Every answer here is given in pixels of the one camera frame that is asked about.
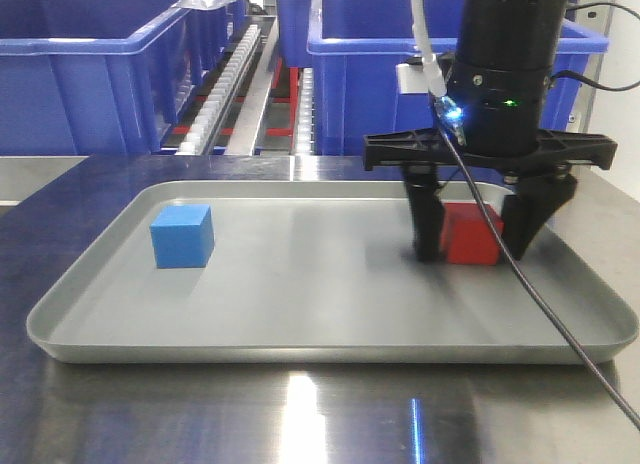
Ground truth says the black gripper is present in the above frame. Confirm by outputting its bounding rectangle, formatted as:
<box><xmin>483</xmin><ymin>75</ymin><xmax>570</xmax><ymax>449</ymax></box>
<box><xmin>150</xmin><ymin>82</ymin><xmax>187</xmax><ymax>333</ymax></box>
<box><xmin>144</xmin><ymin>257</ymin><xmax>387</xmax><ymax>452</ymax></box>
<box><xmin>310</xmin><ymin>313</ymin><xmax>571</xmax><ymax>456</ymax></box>
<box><xmin>363</xmin><ymin>57</ymin><xmax>617</xmax><ymax>262</ymax></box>

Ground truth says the red cube block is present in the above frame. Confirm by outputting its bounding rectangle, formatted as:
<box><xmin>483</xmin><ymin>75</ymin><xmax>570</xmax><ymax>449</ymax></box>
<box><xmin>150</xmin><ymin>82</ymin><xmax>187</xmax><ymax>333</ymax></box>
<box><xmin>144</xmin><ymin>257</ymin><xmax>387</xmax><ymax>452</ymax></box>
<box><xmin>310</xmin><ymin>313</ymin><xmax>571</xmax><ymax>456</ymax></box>
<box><xmin>440</xmin><ymin>202</ymin><xmax>500</xmax><ymax>266</ymax></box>

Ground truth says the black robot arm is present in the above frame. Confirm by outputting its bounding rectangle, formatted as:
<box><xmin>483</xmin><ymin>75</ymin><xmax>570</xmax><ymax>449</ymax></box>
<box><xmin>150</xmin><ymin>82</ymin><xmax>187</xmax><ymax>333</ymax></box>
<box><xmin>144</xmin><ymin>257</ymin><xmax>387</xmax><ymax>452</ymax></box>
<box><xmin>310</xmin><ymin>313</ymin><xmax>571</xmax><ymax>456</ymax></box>
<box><xmin>448</xmin><ymin>0</ymin><xmax>617</xmax><ymax>259</ymax></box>

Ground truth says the grey plastic tray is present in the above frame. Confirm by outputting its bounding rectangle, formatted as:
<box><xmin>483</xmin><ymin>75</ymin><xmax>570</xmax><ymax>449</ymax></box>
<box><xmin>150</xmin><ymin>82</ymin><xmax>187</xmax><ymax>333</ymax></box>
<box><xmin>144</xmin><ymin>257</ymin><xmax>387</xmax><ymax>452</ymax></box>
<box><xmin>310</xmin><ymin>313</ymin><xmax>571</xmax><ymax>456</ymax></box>
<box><xmin>26</xmin><ymin>180</ymin><xmax>640</xmax><ymax>365</ymax></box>

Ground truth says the white roller track right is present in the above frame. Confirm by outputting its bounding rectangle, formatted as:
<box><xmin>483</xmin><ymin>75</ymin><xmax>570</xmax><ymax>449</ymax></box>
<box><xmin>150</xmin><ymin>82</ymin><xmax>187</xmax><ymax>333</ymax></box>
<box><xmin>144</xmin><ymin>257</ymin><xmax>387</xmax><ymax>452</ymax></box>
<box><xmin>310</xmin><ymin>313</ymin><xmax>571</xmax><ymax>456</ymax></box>
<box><xmin>292</xmin><ymin>68</ymin><xmax>314</xmax><ymax>156</ymax></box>

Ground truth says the white roller track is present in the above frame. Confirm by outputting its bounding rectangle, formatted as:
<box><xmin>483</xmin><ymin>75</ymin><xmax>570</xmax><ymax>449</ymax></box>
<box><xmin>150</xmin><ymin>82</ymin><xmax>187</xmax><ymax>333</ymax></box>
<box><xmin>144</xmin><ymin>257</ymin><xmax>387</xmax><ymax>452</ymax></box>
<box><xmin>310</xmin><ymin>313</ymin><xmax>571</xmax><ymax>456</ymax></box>
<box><xmin>175</xmin><ymin>24</ymin><xmax>261</xmax><ymax>156</ymax></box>
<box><xmin>292</xmin><ymin>68</ymin><xmax>314</xmax><ymax>156</ymax></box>

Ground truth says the blue bin rear middle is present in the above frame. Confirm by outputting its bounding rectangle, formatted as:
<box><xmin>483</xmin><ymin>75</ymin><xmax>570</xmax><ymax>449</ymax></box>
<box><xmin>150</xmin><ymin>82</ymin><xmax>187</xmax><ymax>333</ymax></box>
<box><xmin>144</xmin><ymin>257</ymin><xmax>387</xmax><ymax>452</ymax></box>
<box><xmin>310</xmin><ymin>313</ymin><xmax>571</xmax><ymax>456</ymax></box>
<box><xmin>276</xmin><ymin>0</ymin><xmax>312</xmax><ymax>68</ymax></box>

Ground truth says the white roller track left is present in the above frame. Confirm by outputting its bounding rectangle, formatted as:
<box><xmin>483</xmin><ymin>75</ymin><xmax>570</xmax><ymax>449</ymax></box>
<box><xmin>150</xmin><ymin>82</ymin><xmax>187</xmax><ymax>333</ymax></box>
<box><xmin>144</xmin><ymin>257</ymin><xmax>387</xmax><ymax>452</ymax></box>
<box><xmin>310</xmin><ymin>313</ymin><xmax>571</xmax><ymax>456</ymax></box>
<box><xmin>175</xmin><ymin>24</ymin><xmax>261</xmax><ymax>156</ymax></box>

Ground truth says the blue cube block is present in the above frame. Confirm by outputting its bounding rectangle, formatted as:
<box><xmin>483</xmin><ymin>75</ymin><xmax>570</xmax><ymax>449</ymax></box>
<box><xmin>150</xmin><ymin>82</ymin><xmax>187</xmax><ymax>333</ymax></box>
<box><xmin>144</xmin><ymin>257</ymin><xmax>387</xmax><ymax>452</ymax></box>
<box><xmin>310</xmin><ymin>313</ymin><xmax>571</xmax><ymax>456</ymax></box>
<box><xmin>149</xmin><ymin>204</ymin><xmax>215</xmax><ymax>269</ymax></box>

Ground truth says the large blue bin left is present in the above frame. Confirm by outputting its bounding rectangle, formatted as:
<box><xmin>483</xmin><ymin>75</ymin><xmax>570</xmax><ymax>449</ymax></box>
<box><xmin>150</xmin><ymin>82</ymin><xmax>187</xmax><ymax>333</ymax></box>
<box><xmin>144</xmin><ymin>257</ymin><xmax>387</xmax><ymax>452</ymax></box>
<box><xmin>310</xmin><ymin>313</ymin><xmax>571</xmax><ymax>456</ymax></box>
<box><xmin>1</xmin><ymin>0</ymin><xmax>229</xmax><ymax>156</ymax></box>

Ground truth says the black cable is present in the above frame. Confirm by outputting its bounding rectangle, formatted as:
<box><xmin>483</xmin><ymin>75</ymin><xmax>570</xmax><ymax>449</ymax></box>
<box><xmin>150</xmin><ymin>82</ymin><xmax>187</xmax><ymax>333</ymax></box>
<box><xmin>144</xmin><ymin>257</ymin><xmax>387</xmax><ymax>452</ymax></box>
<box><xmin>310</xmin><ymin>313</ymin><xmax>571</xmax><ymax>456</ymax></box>
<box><xmin>433</xmin><ymin>2</ymin><xmax>640</xmax><ymax>432</ymax></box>

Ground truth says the white cable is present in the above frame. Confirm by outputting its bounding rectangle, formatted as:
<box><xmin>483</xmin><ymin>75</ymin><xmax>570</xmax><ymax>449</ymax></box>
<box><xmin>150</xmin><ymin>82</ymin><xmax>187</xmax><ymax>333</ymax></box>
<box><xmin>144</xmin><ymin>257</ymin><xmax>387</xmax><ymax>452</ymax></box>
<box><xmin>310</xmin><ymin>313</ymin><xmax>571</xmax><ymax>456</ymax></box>
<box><xmin>409</xmin><ymin>0</ymin><xmax>447</xmax><ymax>98</ymax></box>

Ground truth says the white camera box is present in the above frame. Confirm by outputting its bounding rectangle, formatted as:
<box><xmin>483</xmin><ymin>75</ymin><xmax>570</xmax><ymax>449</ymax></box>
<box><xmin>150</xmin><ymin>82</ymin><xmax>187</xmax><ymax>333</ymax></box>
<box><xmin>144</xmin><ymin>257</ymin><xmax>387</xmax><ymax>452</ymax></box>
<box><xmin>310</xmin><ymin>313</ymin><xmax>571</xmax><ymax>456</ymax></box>
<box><xmin>396</xmin><ymin>63</ymin><xmax>434</xmax><ymax>94</ymax></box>

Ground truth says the steel shelf upright post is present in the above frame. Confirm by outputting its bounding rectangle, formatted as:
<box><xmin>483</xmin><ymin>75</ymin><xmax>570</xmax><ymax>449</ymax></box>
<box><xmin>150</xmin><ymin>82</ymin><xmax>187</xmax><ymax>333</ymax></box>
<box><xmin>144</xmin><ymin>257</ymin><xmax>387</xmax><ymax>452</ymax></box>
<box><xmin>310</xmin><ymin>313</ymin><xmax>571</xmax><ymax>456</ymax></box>
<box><xmin>573</xmin><ymin>0</ymin><xmax>616</xmax><ymax>132</ymax></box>

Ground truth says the steel shelf divider rail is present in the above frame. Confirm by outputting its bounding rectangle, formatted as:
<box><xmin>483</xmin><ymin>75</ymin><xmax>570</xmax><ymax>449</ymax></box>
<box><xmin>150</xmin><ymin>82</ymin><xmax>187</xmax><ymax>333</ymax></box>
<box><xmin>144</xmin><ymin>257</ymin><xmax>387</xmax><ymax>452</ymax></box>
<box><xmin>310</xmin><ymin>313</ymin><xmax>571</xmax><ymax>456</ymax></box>
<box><xmin>225</xmin><ymin>16</ymin><xmax>279</xmax><ymax>157</ymax></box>

